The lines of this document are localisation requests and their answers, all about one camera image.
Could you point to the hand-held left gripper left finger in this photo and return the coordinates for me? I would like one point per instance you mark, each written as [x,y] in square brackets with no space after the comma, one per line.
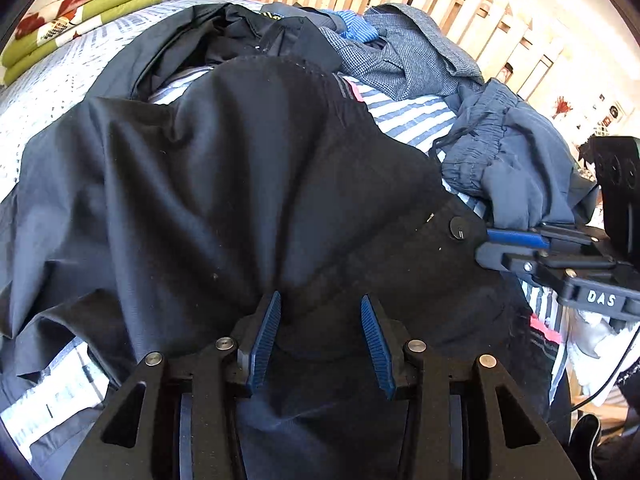
[262,345]

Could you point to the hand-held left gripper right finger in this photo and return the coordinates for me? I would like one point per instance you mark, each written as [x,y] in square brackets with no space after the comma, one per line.
[377,350]

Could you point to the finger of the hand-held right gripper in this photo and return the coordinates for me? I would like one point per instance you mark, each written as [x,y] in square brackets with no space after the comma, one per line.
[515,236]
[500,256]

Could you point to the black pants with pink trim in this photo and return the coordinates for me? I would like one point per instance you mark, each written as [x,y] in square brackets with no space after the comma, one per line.
[225,200]

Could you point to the blue white striped bed quilt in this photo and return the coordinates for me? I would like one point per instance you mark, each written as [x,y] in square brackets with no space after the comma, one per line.
[410,115]

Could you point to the grey checked shirt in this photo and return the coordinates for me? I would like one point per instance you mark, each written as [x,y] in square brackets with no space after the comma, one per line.
[410,50]

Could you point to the bright blue shirt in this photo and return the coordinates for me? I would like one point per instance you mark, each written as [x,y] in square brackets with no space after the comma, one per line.
[350,25]

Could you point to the green folded blanket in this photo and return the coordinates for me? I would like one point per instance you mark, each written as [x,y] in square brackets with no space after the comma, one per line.
[60,40]

